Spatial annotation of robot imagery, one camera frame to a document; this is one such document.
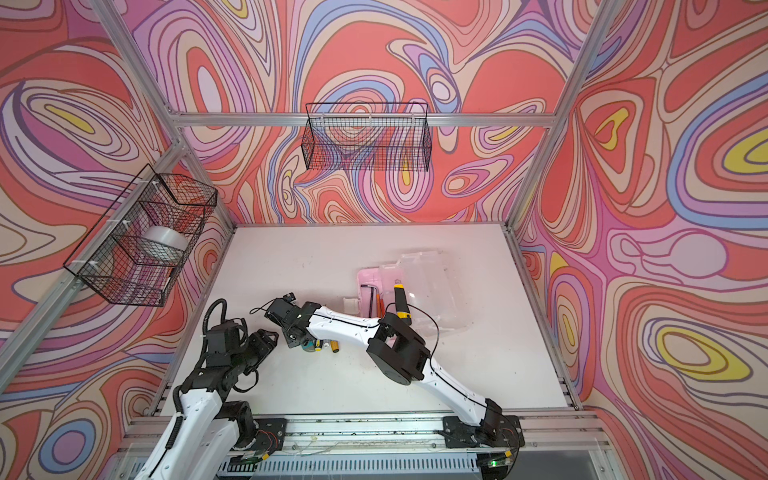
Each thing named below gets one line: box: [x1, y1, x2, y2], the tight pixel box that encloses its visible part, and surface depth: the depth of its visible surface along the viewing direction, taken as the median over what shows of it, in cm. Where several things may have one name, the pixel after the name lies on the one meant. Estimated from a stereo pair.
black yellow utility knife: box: [394, 284, 412, 325], surface depth 90 cm
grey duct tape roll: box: [142, 226, 189, 251], surface depth 75 cm
